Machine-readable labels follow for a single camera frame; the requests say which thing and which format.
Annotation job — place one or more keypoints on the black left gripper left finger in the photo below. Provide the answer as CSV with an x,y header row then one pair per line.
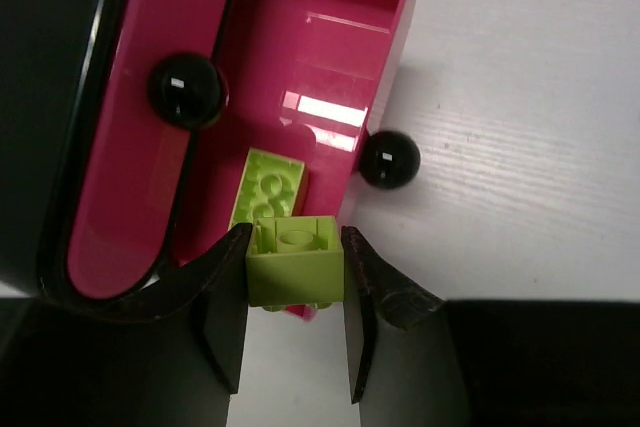
x,y
167,355

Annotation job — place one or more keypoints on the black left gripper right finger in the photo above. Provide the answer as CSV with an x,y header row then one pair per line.
x,y
415,359

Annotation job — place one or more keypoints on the pale yellow lego brick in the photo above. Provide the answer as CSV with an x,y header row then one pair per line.
x,y
295,261

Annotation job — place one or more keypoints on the pale yellow lego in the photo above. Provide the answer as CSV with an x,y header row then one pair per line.
x,y
271,186

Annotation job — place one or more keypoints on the black pink drawer cabinet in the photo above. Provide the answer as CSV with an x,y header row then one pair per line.
x,y
56,58

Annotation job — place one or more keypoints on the pink top drawer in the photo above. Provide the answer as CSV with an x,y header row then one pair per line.
x,y
136,158

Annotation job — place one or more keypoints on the pink drawer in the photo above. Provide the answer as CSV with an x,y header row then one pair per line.
x,y
306,79
136,158

